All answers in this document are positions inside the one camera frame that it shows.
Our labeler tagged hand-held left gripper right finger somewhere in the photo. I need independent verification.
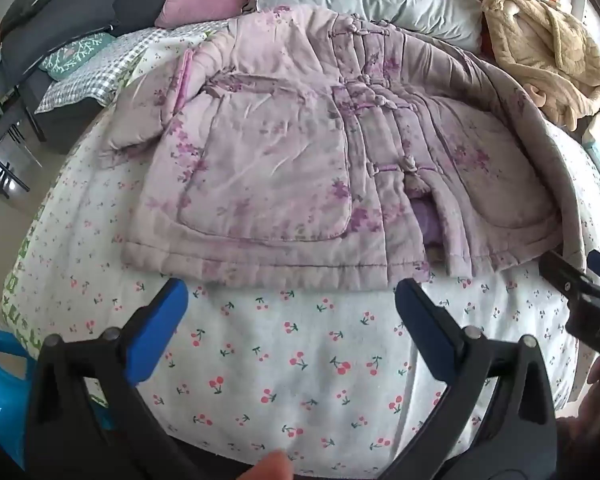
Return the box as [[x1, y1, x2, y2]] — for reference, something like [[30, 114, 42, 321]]
[[394, 278, 563, 480]]

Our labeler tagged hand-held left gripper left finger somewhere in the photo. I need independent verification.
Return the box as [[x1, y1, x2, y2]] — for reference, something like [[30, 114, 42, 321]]
[[22, 276, 201, 480]]

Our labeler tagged pink floral padded jacket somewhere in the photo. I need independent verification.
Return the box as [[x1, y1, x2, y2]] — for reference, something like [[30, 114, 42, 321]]
[[99, 4, 588, 291]]

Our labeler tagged person's left hand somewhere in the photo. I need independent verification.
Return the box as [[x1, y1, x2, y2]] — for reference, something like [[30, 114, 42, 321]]
[[240, 450, 295, 480]]

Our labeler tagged cherry print bedsheet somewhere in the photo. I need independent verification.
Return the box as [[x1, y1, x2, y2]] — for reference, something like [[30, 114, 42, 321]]
[[0, 25, 600, 466]]

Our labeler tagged blue plastic container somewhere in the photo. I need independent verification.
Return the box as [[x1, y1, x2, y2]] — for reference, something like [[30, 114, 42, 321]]
[[0, 327, 116, 471]]

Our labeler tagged black metal chair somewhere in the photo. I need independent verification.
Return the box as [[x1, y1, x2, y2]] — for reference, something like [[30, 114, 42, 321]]
[[0, 85, 46, 206]]

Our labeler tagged beige fleece robe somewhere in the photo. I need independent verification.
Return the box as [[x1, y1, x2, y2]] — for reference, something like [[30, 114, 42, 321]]
[[480, 0, 600, 131]]

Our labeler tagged checked blanket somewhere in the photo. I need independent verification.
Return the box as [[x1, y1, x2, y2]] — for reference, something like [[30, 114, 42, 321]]
[[34, 27, 153, 116]]

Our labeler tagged teal patterned cushion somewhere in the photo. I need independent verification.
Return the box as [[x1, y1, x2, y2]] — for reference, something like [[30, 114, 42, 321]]
[[39, 32, 116, 81]]

